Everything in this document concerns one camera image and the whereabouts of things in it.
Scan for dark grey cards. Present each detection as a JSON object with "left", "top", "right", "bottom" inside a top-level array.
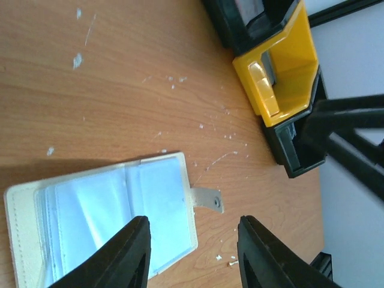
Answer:
[{"left": 261, "top": 51, "right": 276, "bottom": 86}]

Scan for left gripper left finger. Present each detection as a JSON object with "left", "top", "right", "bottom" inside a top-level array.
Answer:
[{"left": 46, "top": 216, "right": 151, "bottom": 287}]

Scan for yellow bin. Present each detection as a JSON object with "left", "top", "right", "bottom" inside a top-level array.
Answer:
[{"left": 233, "top": 1, "right": 319, "bottom": 127}]

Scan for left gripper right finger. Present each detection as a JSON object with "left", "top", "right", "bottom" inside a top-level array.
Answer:
[{"left": 237, "top": 215, "right": 339, "bottom": 287}]

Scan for beige card holder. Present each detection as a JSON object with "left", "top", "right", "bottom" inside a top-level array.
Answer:
[{"left": 4, "top": 152, "right": 224, "bottom": 287}]

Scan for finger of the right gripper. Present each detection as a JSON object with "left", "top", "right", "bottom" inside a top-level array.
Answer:
[{"left": 301, "top": 94, "right": 383, "bottom": 200}]

